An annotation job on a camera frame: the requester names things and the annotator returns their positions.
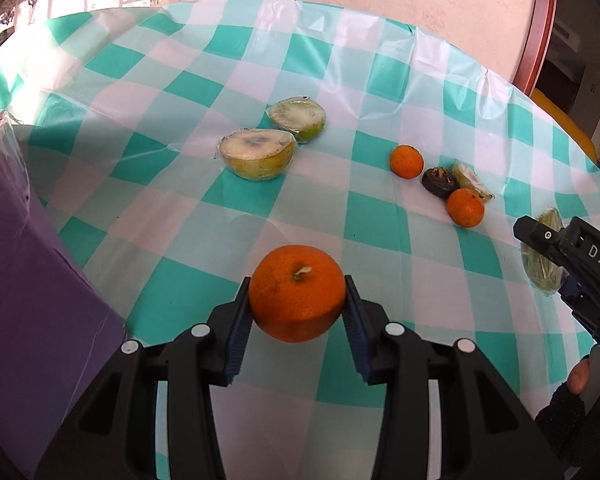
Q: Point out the red wooden door frame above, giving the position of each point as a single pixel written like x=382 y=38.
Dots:
x=540 y=25

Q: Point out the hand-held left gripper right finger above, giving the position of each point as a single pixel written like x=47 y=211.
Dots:
x=356 y=340

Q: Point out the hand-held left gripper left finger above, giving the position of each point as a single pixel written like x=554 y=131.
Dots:
x=237 y=345

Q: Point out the wrapped yellow pomelo half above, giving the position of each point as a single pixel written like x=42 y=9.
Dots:
x=257 y=154

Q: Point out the wrapped green fruit wedge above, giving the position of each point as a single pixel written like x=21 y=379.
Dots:
x=540 y=270

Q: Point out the dark brown mangosteen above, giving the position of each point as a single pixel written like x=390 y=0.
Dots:
x=437 y=182

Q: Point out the purple plastic bag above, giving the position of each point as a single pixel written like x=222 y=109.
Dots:
x=30 y=285

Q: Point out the person's right hand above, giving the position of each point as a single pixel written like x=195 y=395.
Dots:
x=577 y=379

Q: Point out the large orange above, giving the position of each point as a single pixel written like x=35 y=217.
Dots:
x=295 y=295

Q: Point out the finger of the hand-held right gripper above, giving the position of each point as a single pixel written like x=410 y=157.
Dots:
x=587 y=260

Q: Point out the yellow object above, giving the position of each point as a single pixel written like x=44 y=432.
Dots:
x=565 y=117

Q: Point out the small tangerine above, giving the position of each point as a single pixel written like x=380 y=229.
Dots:
x=465 y=208
x=406 y=162

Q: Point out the green pomelo half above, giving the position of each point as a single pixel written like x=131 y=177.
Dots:
x=297 y=119

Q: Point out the green white checked tablecloth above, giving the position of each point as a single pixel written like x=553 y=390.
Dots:
x=365 y=85

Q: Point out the wrapped pale yellow fruit piece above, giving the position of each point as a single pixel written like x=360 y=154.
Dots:
x=470 y=177

